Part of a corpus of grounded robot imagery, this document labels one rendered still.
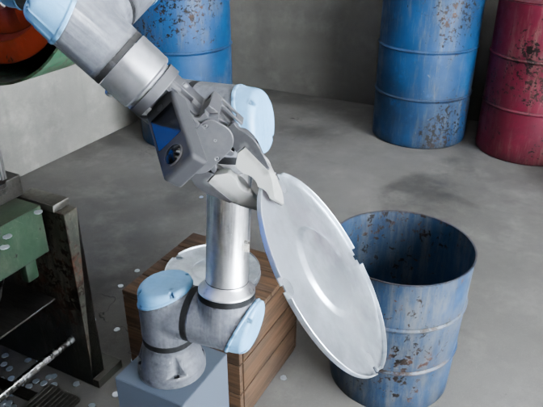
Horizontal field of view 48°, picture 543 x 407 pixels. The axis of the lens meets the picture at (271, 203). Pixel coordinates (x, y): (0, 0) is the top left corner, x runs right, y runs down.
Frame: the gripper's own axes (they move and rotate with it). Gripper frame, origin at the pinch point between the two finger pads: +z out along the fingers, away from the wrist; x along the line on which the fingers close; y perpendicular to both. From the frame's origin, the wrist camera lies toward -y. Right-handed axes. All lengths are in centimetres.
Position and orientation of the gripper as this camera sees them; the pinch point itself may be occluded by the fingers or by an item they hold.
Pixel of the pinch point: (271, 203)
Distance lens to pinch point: 74.6
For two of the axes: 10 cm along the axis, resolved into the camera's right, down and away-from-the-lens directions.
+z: 7.1, 6.3, 3.2
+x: -7.1, 6.2, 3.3
